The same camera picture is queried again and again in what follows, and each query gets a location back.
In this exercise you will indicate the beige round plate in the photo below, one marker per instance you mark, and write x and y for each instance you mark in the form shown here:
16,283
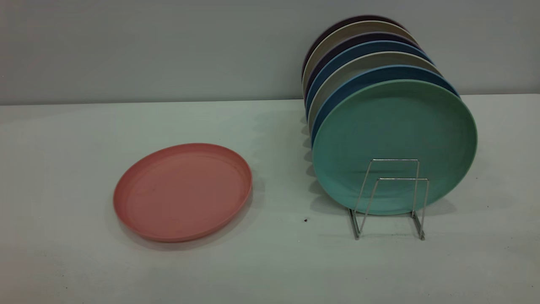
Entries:
363,26
379,58

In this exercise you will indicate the green round plate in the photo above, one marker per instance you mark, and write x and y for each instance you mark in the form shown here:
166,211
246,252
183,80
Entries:
392,126

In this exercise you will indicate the pink round plate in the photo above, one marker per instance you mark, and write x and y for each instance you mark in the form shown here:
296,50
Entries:
181,194

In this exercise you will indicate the blue round plate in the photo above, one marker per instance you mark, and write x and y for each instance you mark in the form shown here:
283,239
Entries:
375,45
392,71

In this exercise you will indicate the purple round plate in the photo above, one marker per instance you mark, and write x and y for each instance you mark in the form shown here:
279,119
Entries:
367,36

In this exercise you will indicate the dark maroon round plate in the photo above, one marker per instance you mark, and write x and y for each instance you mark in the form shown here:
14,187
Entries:
367,17

